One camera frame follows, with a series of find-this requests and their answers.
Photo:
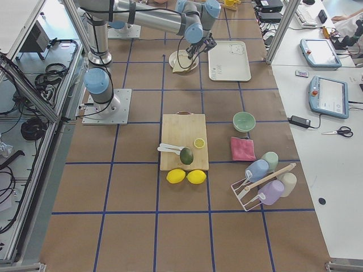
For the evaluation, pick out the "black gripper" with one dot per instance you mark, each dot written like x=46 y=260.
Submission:
x=197 y=46

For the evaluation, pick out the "white bread slice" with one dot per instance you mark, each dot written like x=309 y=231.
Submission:
x=184 y=65

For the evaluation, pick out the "round cream plate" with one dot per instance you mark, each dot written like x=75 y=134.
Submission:
x=174 y=61

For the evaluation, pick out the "cream bear serving tray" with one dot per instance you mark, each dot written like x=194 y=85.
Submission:
x=228 y=61

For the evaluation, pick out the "wooden mug rack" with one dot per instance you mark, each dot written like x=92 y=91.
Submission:
x=230 y=6

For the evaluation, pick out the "yellow mug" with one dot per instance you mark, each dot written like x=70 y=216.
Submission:
x=231 y=2

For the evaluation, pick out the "wooden cutting board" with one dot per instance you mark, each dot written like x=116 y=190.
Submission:
x=182 y=130

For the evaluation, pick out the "green bowl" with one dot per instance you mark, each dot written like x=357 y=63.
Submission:
x=243 y=122

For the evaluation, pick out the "lemon half slice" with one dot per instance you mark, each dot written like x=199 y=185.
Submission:
x=199 y=143

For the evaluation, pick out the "avocado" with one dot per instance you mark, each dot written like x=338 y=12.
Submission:
x=186 y=156

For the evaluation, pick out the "pink cloth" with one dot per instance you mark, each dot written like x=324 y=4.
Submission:
x=242 y=149

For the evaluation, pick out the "black power adapter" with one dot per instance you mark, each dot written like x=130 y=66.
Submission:
x=299 y=121

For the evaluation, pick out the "right yellow lemon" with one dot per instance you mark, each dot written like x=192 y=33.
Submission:
x=196 y=176

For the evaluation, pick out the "yellow lemon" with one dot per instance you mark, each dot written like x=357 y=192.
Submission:
x=175 y=176
x=196 y=176

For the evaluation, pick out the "left yellow lemon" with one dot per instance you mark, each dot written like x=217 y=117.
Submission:
x=175 y=176

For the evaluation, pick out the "far teach pendant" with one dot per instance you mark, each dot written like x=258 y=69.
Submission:
x=319 y=53

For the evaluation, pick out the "teach pendant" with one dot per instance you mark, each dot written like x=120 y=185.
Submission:
x=329 y=96
x=319 y=53

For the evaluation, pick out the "green cup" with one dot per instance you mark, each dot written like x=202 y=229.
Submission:
x=272 y=159

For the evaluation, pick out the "blue cup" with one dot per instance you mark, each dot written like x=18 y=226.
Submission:
x=257 y=170

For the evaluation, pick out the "near teach pendant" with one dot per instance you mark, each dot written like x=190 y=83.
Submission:
x=329 y=96

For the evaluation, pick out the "wooden rolling pin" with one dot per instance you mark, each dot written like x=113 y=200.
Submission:
x=272 y=175

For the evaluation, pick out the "cream cup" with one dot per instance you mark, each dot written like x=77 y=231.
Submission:
x=289 y=181

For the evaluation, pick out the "purple cup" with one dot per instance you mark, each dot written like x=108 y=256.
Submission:
x=271 y=192

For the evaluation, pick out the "black scissors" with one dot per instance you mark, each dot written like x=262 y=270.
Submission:
x=343 y=131

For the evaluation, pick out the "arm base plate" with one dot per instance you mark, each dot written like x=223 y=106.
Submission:
x=127 y=32
x=116 y=113

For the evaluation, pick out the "white wire cup rack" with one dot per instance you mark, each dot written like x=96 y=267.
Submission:
x=247 y=198

